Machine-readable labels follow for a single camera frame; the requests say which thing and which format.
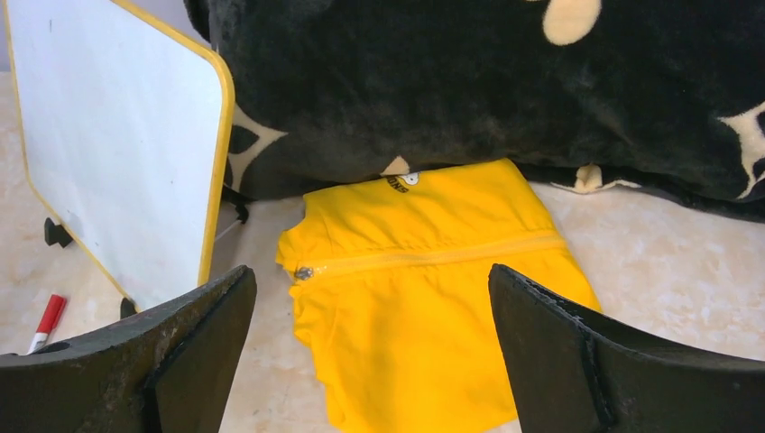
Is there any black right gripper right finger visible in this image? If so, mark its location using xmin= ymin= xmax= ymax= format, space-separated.
xmin=488 ymin=264 xmax=764 ymax=433

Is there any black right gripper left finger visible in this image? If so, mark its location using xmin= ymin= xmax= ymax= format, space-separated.
xmin=1 ymin=265 xmax=257 ymax=433

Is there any red capped white marker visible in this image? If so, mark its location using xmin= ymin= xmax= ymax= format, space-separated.
xmin=27 ymin=294 xmax=67 ymax=355

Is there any yellow framed whiteboard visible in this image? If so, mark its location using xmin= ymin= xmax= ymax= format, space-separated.
xmin=4 ymin=1 xmax=234 ymax=310

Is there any yellow zippered fabric pouch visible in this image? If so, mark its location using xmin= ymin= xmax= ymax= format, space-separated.
xmin=276 ymin=160 xmax=600 ymax=432

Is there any black floral pillow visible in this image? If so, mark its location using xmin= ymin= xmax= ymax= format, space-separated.
xmin=185 ymin=1 xmax=764 ymax=223

